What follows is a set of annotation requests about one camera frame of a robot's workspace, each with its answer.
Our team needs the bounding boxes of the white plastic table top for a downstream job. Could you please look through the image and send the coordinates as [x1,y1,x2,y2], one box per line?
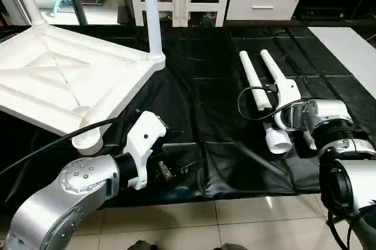
[0,22,167,156]

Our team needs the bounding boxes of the black work mat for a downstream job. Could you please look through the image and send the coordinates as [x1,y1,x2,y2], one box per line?
[0,22,376,207]

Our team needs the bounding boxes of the black left robot foot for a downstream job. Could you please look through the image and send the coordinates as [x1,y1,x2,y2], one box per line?
[126,239,157,250]

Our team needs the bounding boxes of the white flat board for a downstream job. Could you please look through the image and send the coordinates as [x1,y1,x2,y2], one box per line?
[307,25,376,99]

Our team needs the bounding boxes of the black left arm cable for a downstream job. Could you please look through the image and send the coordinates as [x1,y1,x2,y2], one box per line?
[0,117,119,175]

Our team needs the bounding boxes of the white drawer unit with handle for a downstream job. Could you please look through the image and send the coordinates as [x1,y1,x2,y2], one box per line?
[226,0,302,22]

